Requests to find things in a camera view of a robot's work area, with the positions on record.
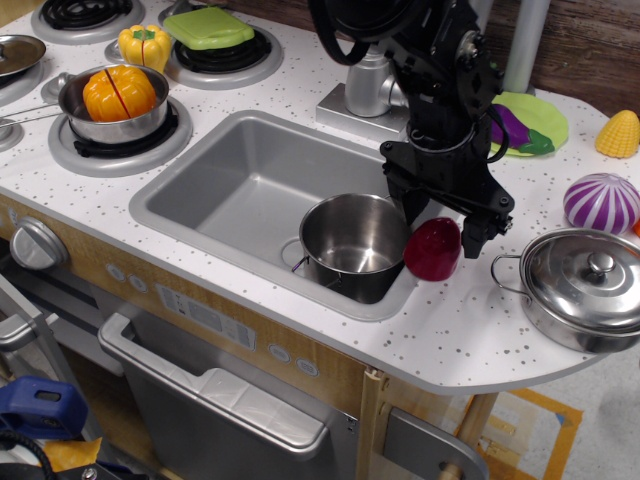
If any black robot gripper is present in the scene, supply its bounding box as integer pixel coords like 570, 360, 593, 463
380, 124, 515, 258

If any red toy sweet potato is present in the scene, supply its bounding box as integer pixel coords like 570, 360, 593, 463
403, 217, 462, 282

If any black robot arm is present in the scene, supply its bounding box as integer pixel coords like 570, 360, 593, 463
308, 1, 515, 259

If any steel pot in sink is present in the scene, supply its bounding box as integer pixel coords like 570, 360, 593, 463
291, 193, 412, 304

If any steel pot with lid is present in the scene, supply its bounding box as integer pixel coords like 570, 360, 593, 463
490, 228, 639, 354

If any grey plastic sink basin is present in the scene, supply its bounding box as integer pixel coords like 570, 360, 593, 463
129, 111, 418, 321

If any purple toy eggplant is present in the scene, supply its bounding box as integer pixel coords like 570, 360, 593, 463
491, 104, 555, 155

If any light green plate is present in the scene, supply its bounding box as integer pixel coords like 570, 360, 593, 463
493, 92, 569, 157

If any silver toy faucet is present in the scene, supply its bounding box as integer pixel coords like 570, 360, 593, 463
316, 45, 409, 139

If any purple white toy onion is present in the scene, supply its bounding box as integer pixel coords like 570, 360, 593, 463
563, 173, 639, 234

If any yellow toy corn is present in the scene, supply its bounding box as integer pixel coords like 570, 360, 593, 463
595, 110, 640, 158

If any grey metal pole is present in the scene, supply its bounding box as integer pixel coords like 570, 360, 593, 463
503, 0, 550, 93

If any back right stove burner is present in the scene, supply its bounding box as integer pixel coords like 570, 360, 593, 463
165, 27, 284, 91

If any stove burner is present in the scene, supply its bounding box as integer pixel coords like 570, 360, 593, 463
165, 27, 284, 91
48, 98, 193, 178
31, 0, 146, 45

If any steel saucepan on stove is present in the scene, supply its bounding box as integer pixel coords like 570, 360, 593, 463
57, 64, 169, 144

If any grey oven door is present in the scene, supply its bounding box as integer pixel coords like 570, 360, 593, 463
98, 313, 359, 479

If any yellow toy bell pepper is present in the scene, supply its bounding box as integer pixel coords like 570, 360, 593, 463
117, 25, 172, 73

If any front right stove burner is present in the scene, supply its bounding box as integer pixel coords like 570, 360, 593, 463
48, 98, 193, 178

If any orange toy bell pepper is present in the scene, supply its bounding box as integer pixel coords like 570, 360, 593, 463
83, 65, 156, 123

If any silver oven knob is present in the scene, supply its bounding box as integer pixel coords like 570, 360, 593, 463
9, 216, 69, 271

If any silver stove knob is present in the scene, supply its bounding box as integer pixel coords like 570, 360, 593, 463
40, 72, 75, 104

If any back left stove burner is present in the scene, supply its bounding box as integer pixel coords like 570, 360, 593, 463
31, 0, 146, 45

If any blue clamp tool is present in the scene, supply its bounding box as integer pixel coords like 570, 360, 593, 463
1, 376, 88, 440

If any steel pan lid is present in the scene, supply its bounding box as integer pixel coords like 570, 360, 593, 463
0, 35, 46, 77

